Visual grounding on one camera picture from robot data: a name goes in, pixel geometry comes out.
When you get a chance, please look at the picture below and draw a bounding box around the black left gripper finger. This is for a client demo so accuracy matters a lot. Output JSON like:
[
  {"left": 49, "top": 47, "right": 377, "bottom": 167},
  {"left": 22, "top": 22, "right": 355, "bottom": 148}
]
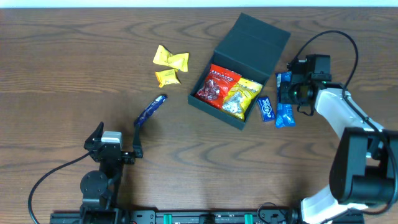
[
  {"left": 132, "top": 124, "right": 143, "bottom": 158},
  {"left": 83, "top": 121, "right": 104, "bottom": 149}
]

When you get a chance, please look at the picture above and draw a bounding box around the blue wafer bar packet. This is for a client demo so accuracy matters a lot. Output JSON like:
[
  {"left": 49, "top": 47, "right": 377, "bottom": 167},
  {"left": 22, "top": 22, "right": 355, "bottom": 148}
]
[{"left": 275, "top": 72, "right": 295, "bottom": 128}]

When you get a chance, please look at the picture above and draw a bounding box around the yellow seed snack bag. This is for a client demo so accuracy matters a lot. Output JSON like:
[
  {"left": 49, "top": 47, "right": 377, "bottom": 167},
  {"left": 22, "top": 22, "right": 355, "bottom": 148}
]
[{"left": 221, "top": 78, "right": 262, "bottom": 121}]

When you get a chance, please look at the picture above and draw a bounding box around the red Hacks candy bag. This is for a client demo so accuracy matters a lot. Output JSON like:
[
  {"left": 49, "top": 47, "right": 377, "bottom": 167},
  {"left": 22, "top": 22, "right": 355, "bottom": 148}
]
[{"left": 195, "top": 64, "right": 241, "bottom": 110}]

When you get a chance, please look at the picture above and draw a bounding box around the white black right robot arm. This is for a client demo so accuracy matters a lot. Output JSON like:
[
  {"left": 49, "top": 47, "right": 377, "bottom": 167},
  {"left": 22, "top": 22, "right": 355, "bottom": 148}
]
[{"left": 278, "top": 54, "right": 397, "bottom": 223}]

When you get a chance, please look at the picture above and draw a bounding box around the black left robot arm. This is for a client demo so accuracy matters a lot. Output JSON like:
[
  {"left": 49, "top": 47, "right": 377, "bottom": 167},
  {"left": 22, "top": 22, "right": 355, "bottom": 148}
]
[{"left": 78, "top": 122, "right": 143, "bottom": 224}]

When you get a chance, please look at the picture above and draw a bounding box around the blue Eclipse gum pack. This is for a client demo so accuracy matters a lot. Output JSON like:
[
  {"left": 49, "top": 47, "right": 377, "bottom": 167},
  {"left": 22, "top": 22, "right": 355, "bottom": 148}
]
[{"left": 257, "top": 96, "right": 275, "bottom": 122}]

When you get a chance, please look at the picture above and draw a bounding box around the dark blue snack bar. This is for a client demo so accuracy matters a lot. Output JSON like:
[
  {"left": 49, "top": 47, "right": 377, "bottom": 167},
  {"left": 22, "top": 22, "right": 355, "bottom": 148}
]
[{"left": 134, "top": 94, "right": 168, "bottom": 126}]

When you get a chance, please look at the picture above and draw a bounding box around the dark green open box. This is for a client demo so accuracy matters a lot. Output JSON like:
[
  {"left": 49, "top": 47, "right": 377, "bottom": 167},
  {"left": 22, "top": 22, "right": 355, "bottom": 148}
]
[{"left": 188, "top": 13, "right": 290, "bottom": 130}]

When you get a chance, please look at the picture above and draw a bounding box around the small yellow candy wrapper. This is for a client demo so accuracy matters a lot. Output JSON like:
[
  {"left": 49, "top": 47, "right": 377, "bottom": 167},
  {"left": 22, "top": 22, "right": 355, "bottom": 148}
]
[{"left": 155, "top": 69, "right": 180, "bottom": 88}]

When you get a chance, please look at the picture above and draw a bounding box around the large yellow candy wrapper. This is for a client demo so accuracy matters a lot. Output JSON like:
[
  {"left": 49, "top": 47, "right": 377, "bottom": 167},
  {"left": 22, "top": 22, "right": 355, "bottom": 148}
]
[{"left": 153, "top": 45, "right": 190, "bottom": 72}]

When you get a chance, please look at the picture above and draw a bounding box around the black aluminium mounting rail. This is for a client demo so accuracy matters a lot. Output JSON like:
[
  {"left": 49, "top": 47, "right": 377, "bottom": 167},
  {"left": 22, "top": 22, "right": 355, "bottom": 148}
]
[{"left": 49, "top": 208, "right": 365, "bottom": 224}]

